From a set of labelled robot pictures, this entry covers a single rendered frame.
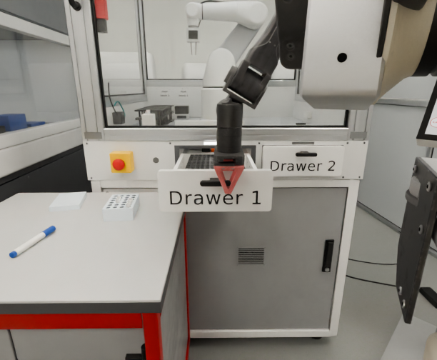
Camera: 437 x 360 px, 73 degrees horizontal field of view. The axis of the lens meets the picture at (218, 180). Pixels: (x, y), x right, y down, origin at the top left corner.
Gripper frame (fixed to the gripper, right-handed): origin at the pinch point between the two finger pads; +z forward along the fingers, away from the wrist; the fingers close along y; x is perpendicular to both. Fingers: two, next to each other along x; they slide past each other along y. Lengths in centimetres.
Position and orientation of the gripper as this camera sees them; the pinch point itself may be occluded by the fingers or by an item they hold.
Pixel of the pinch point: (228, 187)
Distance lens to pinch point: 70.3
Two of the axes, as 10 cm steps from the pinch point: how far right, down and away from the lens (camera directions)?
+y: -0.1, -3.2, 9.5
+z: -0.1, 9.5, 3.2
